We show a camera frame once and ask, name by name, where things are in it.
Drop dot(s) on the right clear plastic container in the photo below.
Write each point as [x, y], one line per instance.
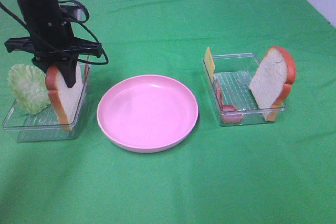
[234, 73]

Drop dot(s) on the green tablecloth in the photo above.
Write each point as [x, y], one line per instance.
[283, 172]

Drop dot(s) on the yellow cheese slice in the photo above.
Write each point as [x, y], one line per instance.
[209, 63]

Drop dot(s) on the left clear plastic container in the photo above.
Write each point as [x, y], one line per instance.
[44, 126]

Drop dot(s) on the pink round plate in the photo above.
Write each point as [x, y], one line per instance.
[147, 113]

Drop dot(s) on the clear plastic container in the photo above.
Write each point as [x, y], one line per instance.
[234, 73]
[44, 126]

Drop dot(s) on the bread slice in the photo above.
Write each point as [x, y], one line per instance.
[64, 100]
[272, 81]

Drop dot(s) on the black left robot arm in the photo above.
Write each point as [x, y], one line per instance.
[42, 15]

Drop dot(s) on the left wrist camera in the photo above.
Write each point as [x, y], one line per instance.
[74, 11]

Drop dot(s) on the green lettuce leaf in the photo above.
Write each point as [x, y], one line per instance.
[28, 86]

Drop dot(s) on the bacon strip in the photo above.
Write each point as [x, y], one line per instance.
[231, 118]
[86, 67]

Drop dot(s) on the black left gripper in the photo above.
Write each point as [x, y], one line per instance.
[59, 47]

